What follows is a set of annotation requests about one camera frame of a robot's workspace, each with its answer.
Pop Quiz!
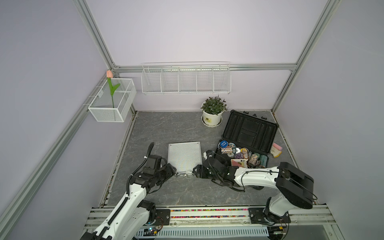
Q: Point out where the silver aluminium poker case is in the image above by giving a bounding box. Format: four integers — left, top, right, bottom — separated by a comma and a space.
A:
168, 142, 202, 177

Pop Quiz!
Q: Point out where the black poker set case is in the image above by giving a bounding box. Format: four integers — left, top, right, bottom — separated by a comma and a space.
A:
221, 110, 279, 156

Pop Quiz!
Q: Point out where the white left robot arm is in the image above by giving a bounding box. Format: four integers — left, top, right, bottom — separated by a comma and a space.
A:
81, 142, 176, 240

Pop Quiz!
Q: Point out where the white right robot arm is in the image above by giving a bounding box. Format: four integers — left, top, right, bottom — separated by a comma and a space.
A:
193, 151, 317, 226

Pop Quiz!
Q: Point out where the purple poker chip stack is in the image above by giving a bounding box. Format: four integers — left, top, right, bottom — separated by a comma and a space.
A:
234, 152, 249, 160

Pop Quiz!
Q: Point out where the mixed poker chip row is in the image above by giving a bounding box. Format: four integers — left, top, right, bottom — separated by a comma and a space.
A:
247, 153, 261, 169

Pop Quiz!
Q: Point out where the green poker chip row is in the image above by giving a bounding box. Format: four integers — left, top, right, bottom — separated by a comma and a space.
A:
259, 155, 269, 168

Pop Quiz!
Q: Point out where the blue round dealer chip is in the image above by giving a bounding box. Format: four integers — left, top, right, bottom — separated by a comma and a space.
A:
219, 140, 229, 149

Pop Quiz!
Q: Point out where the playing card deck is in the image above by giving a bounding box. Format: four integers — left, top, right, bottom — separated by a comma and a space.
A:
231, 159, 248, 169

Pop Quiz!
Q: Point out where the white pot saucer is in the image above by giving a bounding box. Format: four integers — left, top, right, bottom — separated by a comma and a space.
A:
201, 116, 223, 128

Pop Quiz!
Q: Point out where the white plant pot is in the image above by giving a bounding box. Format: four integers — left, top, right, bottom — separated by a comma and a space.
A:
202, 111, 223, 125

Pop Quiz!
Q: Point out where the green potted plant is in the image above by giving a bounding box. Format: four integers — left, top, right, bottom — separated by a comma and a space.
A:
201, 96, 228, 115

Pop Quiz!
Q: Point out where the white cotton work glove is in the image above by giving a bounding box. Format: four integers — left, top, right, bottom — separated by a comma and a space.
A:
270, 147, 282, 158

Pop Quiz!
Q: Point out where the purple pink garden trowel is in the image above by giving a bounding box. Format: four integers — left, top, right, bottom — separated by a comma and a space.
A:
273, 143, 283, 151

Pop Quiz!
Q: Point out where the artificial pink tulip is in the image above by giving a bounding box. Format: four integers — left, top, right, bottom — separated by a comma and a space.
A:
106, 70, 121, 108

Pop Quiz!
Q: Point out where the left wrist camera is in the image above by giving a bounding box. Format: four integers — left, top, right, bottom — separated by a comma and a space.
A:
145, 155, 162, 172

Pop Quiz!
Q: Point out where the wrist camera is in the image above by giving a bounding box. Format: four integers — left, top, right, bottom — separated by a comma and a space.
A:
203, 150, 215, 163
145, 155, 162, 172

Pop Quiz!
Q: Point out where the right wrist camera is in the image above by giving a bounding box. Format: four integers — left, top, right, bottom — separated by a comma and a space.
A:
203, 150, 215, 163

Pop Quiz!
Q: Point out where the white vented cable duct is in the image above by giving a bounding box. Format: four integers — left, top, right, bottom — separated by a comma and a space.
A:
135, 227, 270, 240

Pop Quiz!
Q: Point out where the white mesh wall basket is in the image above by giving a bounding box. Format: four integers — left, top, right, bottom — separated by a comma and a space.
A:
88, 78, 137, 123

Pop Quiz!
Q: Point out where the white wire wall shelf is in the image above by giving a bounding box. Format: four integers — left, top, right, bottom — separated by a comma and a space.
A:
141, 62, 232, 95

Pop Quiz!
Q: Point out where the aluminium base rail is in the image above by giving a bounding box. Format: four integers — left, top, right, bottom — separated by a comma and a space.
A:
83, 204, 337, 227

